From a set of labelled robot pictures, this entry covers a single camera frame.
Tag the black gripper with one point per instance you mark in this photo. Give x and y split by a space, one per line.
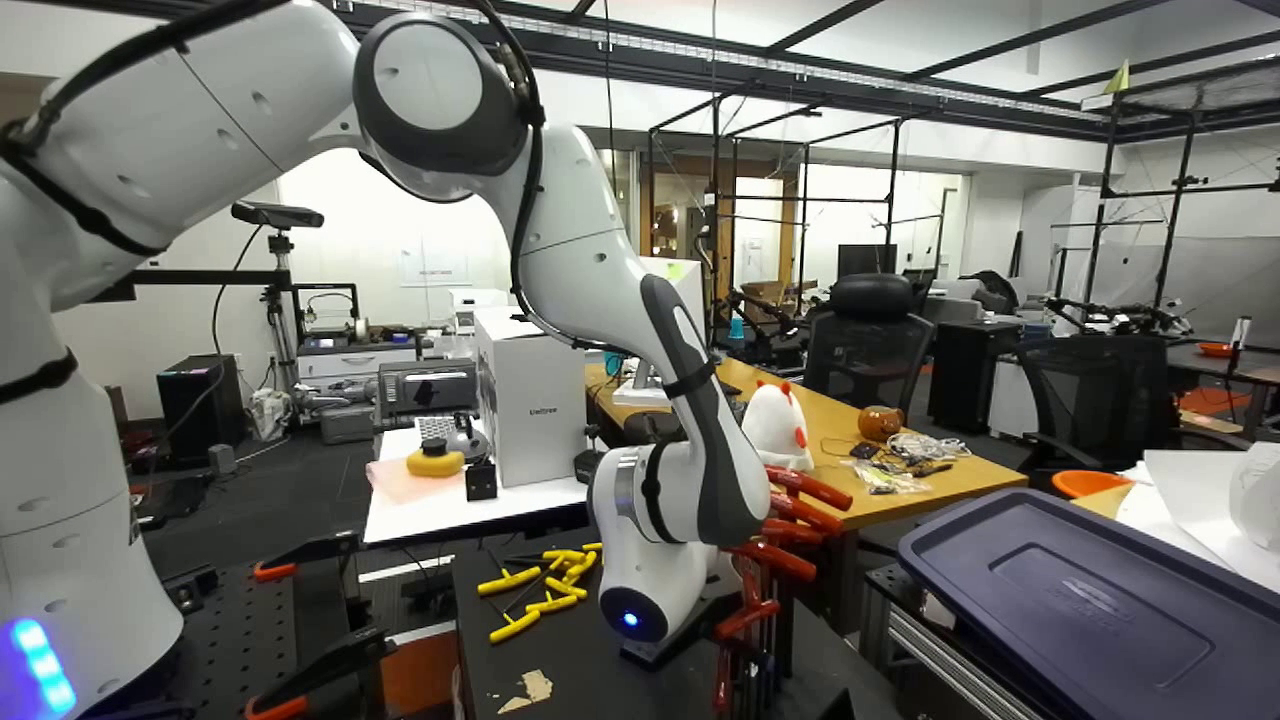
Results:
646 429

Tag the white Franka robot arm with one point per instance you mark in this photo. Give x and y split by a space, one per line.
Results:
203 132

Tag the tall white box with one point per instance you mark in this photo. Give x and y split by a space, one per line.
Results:
691 286

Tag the small black box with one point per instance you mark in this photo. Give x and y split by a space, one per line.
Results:
480 483

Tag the wooden desk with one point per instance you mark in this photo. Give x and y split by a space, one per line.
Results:
824 422

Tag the yellow tape roll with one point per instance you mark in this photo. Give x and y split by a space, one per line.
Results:
433 465

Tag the orange ball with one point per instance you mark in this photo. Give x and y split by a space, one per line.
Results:
880 422

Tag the black office chair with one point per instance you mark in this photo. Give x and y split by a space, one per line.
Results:
864 335

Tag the bag of small tools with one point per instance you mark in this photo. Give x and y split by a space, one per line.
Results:
913 454

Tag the tan wood chip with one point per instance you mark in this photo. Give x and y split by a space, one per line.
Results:
531 689

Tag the orange black clamp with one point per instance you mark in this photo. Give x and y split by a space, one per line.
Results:
286 706
272 575

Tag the black tripod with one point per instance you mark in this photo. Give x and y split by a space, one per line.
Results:
280 216

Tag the black speaker box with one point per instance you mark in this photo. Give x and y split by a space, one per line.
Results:
203 403

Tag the orange plastic disc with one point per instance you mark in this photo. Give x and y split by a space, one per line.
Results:
1084 483

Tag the grey camera device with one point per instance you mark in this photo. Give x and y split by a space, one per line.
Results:
426 388

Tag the black overhead metal frame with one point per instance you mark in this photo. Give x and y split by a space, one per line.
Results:
802 82

